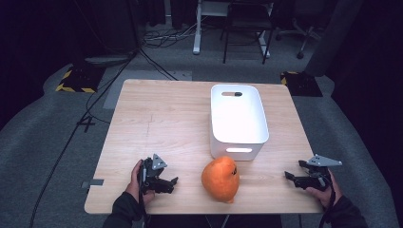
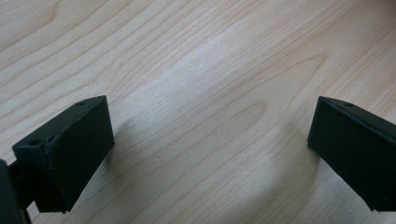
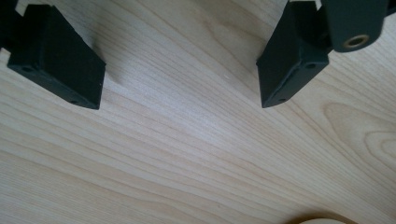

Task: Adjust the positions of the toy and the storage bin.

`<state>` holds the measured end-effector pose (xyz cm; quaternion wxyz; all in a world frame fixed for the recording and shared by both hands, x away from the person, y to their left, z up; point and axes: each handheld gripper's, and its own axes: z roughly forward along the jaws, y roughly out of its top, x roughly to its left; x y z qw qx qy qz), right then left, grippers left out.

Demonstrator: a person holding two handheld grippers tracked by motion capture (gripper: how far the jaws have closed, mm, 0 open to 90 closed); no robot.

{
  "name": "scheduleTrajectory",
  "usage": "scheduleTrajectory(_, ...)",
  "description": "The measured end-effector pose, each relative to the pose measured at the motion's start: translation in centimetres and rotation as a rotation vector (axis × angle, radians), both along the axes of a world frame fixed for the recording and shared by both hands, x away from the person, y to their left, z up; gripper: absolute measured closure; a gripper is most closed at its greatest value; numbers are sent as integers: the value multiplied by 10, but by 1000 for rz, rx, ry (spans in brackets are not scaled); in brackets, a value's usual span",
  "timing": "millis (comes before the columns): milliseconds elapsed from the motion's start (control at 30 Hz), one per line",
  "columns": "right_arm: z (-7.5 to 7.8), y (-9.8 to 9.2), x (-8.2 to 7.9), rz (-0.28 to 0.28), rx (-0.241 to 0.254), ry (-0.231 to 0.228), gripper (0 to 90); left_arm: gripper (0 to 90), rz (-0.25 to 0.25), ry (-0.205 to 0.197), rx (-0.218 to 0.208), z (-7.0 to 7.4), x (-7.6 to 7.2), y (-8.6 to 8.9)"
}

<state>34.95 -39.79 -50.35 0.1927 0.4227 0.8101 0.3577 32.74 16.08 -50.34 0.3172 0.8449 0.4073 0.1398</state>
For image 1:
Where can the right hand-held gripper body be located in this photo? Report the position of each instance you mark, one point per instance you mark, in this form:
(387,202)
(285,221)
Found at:
(318,177)

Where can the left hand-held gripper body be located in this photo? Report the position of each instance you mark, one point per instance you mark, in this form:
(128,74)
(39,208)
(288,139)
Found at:
(148,172)

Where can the white plastic basket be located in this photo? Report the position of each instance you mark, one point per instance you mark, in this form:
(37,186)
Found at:
(237,120)

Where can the person's left hand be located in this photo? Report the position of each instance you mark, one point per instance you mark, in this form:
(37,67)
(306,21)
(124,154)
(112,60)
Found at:
(134,186)

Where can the person's right hand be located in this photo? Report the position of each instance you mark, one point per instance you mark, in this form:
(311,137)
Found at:
(329,195)

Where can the grey tape strip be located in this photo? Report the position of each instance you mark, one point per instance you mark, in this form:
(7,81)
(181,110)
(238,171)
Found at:
(95,182)

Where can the black tape floor mark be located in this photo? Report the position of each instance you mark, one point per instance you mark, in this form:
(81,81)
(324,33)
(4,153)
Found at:
(86,123)

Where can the black yellow striped floor plate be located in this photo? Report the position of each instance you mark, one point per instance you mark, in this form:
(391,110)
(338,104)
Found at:
(80,79)
(302,84)

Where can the small dark round object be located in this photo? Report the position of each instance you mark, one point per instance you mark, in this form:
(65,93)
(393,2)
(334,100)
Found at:
(238,94)

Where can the grey stand base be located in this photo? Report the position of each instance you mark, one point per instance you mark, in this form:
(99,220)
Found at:
(107,60)

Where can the office chair wheeled base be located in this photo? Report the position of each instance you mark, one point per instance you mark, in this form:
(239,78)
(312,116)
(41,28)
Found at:
(302,34)

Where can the grey curtain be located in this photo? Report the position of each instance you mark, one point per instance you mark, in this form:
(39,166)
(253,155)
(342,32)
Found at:
(335,34)

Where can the black metal chair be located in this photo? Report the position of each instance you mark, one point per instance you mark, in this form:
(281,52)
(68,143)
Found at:
(247,22)

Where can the white desk frame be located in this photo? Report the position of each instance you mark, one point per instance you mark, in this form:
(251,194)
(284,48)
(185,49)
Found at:
(197,31)

